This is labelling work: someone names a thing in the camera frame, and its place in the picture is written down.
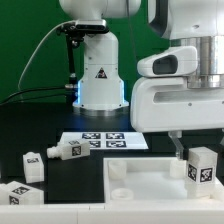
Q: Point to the black camera on stand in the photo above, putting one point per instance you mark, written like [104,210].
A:
[74,32]

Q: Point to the white square tabletop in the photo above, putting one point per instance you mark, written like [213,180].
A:
[153,179]

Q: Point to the white marker plate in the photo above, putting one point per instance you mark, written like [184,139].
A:
[108,140]

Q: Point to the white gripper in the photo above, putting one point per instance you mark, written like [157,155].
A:
[162,101]

